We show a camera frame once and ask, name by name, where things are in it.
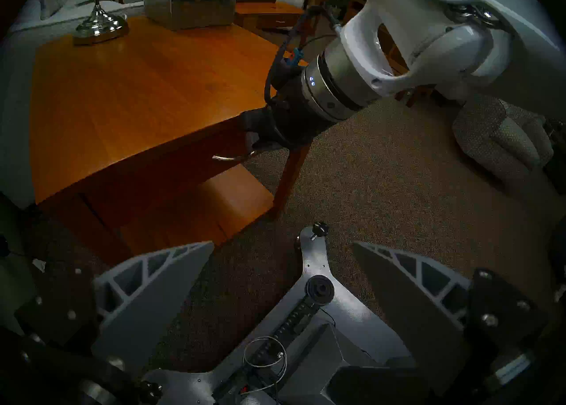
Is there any beige tweed armchair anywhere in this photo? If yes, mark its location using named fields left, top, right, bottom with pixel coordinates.
left=451, top=94, right=555, bottom=188

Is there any cherry wood coffee table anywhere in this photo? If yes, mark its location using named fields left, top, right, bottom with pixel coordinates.
left=234, top=0, right=310, bottom=33

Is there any cherry wood end table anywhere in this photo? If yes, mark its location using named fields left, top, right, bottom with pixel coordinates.
left=29, top=15, right=312, bottom=267

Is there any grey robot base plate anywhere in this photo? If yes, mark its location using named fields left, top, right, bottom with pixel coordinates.
left=141, top=222, right=425, bottom=405

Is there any wooden drawer with metal handle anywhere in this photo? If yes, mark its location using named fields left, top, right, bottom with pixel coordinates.
left=82, top=119, right=275, bottom=232

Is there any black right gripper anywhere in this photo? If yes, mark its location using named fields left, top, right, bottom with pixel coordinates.
left=241, top=69, right=331, bottom=153

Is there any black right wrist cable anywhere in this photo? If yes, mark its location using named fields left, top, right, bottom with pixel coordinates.
left=264, top=5, right=342, bottom=105

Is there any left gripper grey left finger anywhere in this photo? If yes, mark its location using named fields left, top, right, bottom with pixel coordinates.
left=91, top=241, right=215, bottom=374

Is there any thin white wire loop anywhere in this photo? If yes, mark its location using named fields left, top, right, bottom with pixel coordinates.
left=242, top=336, right=289, bottom=395

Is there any table lamp white pleated shade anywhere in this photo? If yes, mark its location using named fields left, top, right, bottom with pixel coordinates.
left=73, top=0, right=130, bottom=46

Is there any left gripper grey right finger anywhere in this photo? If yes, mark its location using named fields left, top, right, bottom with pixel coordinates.
left=352, top=240, right=474, bottom=391

